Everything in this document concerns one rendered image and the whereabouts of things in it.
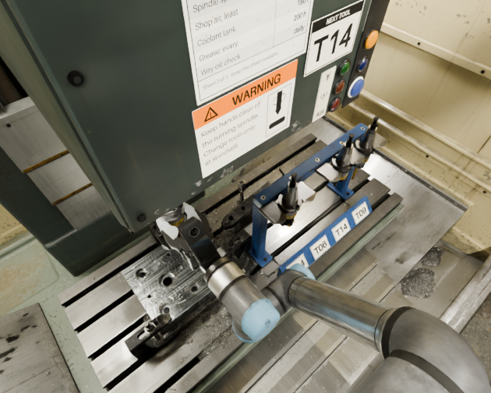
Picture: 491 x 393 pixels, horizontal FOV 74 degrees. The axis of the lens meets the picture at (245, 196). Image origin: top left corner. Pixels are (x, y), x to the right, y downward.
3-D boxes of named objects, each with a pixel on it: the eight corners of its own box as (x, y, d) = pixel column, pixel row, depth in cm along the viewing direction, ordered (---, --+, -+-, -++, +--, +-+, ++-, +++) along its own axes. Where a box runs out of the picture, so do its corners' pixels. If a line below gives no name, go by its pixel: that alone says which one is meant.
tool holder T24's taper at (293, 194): (291, 190, 90) (294, 175, 84) (302, 201, 87) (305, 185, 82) (278, 198, 88) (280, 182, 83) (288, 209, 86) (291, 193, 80)
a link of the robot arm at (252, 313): (252, 348, 65) (253, 338, 58) (219, 306, 70) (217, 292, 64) (280, 323, 68) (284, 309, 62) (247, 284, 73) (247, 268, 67)
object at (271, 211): (291, 217, 86) (291, 215, 86) (276, 228, 84) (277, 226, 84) (273, 200, 90) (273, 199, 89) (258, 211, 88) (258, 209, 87)
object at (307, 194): (319, 196, 91) (319, 194, 90) (305, 206, 89) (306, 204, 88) (301, 181, 94) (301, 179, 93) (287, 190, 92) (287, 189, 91)
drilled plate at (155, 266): (240, 274, 105) (239, 268, 101) (162, 335, 94) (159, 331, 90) (199, 228, 116) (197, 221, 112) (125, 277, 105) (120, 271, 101)
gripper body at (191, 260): (178, 254, 78) (208, 292, 73) (171, 237, 71) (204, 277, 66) (204, 236, 81) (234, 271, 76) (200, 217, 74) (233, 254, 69)
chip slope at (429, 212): (438, 240, 149) (468, 207, 128) (337, 346, 122) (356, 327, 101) (298, 138, 190) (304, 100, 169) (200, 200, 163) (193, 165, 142)
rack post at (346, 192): (354, 193, 130) (377, 138, 106) (345, 200, 128) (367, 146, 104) (334, 179, 134) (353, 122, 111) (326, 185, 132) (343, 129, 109)
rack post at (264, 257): (273, 259, 113) (280, 210, 89) (262, 268, 111) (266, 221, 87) (254, 239, 117) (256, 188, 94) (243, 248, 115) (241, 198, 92)
